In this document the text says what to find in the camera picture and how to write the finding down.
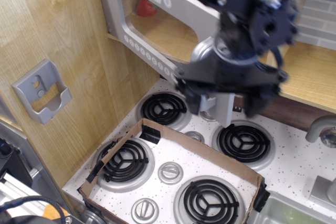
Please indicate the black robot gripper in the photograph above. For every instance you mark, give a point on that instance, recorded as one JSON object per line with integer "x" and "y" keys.
{"x": 210, "y": 71}

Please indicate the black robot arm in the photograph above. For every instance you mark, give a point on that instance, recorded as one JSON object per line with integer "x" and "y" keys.
{"x": 244, "y": 57}

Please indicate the hanging silver toy spatula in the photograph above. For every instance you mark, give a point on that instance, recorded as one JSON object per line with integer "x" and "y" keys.
{"x": 237, "y": 109}

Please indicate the back silver stove knob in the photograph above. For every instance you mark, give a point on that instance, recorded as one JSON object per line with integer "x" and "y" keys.
{"x": 207, "y": 117}

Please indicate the silver stove knob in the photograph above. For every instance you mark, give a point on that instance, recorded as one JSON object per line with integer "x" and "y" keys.
{"x": 196, "y": 136}
{"x": 170, "y": 173}
{"x": 145, "y": 211}
{"x": 207, "y": 117}

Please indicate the middle silver stove knob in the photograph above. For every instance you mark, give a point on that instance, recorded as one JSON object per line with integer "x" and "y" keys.
{"x": 196, "y": 136}

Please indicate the back right stove burner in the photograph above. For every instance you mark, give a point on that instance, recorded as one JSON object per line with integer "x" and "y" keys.
{"x": 246, "y": 142}

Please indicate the stove burner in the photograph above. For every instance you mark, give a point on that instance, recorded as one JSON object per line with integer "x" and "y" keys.
{"x": 246, "y": 142}
{"x": 165, "y": 108}
{"x": 130, "y": 167}
{"x": 208, "y": 199}

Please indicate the back left stove burner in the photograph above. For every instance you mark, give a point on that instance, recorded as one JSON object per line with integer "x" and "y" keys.
{"x": 165, "y": 108}

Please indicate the brown cardboard barrier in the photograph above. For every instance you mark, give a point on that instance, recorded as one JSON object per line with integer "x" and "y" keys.
{"x": 167, "y": 145}

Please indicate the wooden shelf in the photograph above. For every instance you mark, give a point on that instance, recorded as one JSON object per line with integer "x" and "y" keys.
{"x": 311, "y": 71}

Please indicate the centre silver stove knob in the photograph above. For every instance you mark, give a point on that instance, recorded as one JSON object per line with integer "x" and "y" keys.
{"x": 170, "y": 173}

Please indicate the front right stove burner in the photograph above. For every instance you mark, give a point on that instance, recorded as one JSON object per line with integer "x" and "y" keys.
{"x": 208, "y": 199}

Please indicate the grey toy faucet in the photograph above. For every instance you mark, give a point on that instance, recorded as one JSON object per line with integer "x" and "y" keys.
{"x": 323, "y": 127}

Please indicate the front left stove burner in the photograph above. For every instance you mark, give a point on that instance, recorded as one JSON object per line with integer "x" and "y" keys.
{"x": 130, "y": 167}

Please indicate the red toy strawberry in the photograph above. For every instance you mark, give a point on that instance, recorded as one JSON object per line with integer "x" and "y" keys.
{"x": 145, "y": 8}

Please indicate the silver toy sink basin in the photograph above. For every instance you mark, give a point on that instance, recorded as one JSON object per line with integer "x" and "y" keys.
{"x": 280, "y": 209}

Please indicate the front silver stove knob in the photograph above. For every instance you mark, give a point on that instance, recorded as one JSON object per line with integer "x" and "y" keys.
{"x": 145, "y": 211}

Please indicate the silver oven knob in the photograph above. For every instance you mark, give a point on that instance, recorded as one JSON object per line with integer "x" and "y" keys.
{"x": 92, "y": 218}

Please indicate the grey faucet handle base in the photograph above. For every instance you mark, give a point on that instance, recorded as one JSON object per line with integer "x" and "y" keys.
{"x": 323, "y": 192}

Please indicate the grey wall phone holder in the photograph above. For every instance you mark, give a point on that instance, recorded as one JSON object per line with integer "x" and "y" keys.
{"x": 35, "y": 84}

